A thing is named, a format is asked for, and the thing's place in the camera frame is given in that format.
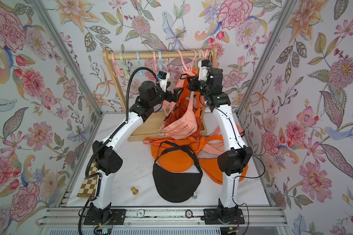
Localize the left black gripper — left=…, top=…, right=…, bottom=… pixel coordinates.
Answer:
left=146, top=83, right=182, bottom=109

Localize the pink sling bag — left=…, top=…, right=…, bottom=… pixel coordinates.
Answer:
left=201, top=123, right=245, bottom=156
left=158, top=69, right=200, bottom=141

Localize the orange sling bag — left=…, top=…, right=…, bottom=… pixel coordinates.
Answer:
left=143, top=137, right=201, bottom=172
left=164, top=73, right=204, bottom=139
left=197, top=137, right=249, bottom=186

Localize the black bag strap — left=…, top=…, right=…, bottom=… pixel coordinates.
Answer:
left=152, top=140, right=204, bottom=203

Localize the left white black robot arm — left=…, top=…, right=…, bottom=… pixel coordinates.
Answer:
left=85, top=71, right=175, bottom=225

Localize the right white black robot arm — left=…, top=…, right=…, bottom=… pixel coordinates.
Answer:
left=187, top=67, right=254, bottom=225

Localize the wooden clothes rack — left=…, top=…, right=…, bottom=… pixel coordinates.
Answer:
left=102, top=46, right=218, bottom=142

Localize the gold chess piece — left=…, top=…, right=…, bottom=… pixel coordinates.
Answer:
left=130, top=187, right=138, bottom=195

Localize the silver chess piece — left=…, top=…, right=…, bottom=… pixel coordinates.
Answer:
left=192, top=191, right=198, bottom=199

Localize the wooden chessboard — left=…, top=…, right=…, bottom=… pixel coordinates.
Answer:
left=76, top=165, right=99, bottom=198

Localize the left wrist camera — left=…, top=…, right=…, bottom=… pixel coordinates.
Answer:
left=157, top=71, right=170, bottom=92

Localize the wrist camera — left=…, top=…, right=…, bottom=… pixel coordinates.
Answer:
left=157, top=71, right=170, bottom=92
left=198, top=59, right=211, bottom=81

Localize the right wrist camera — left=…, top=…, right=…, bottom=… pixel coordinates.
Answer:
left=198, top=59, right=211, bottom=81

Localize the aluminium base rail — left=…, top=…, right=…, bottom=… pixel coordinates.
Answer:
left=36, top=206, right=288, bottom=228

